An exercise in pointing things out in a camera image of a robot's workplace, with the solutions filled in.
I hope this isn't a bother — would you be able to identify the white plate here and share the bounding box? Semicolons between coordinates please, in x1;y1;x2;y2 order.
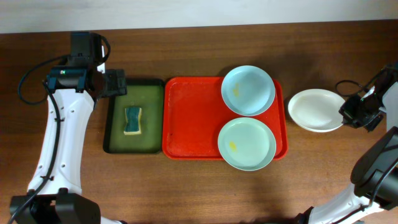
288;89;345;133

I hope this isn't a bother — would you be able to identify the green yellow sponge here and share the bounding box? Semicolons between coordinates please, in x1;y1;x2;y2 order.
124;106;142;135

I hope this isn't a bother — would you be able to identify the light blue plate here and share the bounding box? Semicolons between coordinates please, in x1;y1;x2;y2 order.
221;65;276;116

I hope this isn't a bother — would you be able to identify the light green plate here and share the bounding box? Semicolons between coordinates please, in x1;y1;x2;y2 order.
217;117;277;171

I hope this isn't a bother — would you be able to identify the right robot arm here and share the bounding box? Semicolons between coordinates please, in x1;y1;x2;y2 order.
293;83;397;224

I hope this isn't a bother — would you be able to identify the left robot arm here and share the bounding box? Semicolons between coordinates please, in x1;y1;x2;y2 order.
9;68;127;223

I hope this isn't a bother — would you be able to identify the dark green tray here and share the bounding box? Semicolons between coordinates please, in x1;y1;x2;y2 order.
103;78;165;154

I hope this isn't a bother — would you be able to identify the red plastic tray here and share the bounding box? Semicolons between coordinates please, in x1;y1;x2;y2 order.
161;76;289;161

